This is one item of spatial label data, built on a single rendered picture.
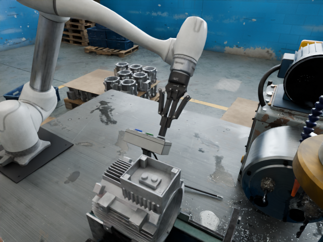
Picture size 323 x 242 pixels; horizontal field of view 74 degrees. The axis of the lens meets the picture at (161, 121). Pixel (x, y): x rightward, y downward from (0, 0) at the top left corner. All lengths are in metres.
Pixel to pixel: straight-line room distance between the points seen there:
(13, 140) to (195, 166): 0.86
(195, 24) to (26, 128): 0.87
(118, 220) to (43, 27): 0.83
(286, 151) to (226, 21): 5.51
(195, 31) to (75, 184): 0.80
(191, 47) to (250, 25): 5.18
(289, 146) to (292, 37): 5.25
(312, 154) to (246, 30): 5.65
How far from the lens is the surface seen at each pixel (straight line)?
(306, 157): 0.38
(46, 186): 1.11
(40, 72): 1.20
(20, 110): 1.17
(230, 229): 0.63
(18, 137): 1.19
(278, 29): 5.88
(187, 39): 0.80
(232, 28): 6.05
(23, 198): 1.11
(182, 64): 0.78
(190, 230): 0.74
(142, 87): 2.85
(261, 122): 0.87
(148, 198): 0.54
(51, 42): 1.12
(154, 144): 0.77
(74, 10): 0.86
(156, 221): 0.55
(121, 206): 0.61
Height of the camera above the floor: 1.55
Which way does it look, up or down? 33 degrees down
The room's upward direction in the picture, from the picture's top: straight up
